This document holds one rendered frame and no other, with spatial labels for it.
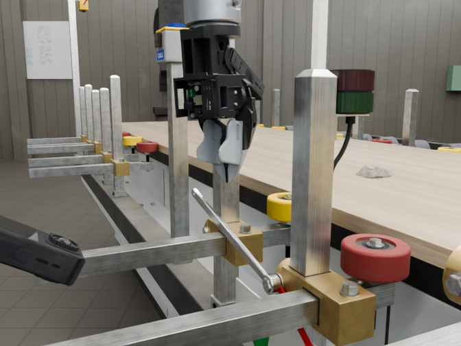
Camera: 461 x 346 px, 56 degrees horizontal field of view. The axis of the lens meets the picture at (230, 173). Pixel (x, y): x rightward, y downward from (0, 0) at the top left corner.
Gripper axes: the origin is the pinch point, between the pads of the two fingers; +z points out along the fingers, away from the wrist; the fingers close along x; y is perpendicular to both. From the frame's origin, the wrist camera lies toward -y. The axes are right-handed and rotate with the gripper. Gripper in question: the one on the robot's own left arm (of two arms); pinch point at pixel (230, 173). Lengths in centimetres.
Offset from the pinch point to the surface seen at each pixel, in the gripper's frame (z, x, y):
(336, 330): 13.6, 19.7, 11.9
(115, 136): 3, -90, -62
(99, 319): 95, -131, -77
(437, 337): 1.2, 31.3, 30.1
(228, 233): 7.5, 2.1, 4.6
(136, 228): 26, -56, -35
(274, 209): 8.5, 1.1, -11.5
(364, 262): 8.2, 20.9, 5.4
